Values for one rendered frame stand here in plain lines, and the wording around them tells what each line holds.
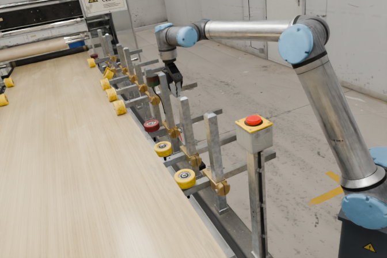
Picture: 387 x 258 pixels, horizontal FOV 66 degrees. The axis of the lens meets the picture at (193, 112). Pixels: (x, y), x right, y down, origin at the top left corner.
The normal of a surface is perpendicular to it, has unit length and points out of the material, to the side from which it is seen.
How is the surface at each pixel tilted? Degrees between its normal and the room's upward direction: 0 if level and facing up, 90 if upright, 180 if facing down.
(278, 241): 0
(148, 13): 90
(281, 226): 0
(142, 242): 0
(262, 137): 90
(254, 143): 90
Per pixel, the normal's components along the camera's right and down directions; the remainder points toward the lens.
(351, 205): -0.64, 0.48
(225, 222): -0.14, -0.89
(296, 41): -0.73, 0.29
